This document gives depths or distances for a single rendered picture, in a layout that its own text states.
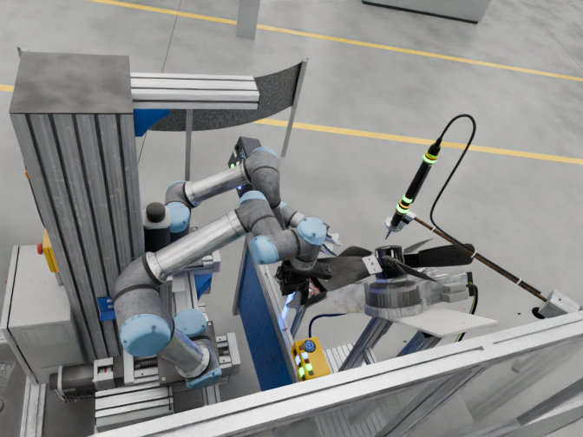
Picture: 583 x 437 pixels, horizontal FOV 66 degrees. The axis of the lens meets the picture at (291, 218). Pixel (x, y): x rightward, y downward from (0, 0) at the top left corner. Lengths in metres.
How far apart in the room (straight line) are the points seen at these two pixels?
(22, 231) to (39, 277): 1.83
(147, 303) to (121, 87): 0.53
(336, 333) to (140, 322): 2.14
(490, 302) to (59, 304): 3.07
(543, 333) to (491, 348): 0.13
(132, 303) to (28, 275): 0.69
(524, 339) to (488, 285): 3.08
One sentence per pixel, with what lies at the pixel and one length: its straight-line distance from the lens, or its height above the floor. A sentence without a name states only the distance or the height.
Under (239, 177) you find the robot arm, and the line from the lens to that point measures 1.88.
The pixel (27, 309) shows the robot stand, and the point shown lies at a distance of 1.76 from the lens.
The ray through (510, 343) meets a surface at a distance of 0.89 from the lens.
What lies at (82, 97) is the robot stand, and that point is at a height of 2.03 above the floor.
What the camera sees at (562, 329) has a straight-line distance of 0.98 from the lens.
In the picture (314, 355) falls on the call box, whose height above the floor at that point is 1.07.
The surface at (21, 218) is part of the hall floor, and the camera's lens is 3.72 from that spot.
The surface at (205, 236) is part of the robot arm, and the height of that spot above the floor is 1.74.
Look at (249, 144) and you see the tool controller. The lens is 2.30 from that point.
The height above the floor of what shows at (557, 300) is 1.58.
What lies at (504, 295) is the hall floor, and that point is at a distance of 4.00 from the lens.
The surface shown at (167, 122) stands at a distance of 3.40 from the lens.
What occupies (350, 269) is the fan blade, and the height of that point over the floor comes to 1.18.
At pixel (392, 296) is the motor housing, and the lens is 1.98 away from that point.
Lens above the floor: 2.68
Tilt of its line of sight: 47 degrees down
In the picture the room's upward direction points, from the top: 16 degrees clockwise
